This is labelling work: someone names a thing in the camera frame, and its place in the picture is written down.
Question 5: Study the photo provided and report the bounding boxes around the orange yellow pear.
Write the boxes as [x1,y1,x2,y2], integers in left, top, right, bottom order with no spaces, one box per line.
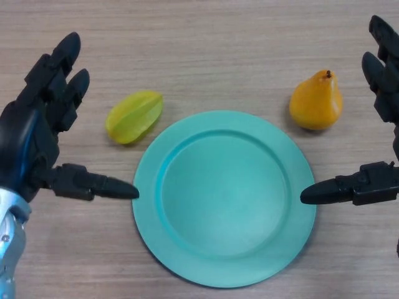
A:
[289,69,344,131]

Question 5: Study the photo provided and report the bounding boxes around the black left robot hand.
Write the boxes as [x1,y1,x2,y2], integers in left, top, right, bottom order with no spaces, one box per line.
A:
[0,31,140,203]

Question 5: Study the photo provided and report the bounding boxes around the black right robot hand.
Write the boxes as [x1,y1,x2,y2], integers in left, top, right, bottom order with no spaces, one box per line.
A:
[299,14,399,206]

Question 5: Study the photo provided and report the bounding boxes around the yellow starfruit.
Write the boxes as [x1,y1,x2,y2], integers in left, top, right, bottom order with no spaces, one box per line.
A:
[105,90,164,145]

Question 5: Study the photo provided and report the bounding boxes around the green round plate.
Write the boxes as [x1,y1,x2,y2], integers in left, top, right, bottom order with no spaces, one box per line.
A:
[132,110,316,288]

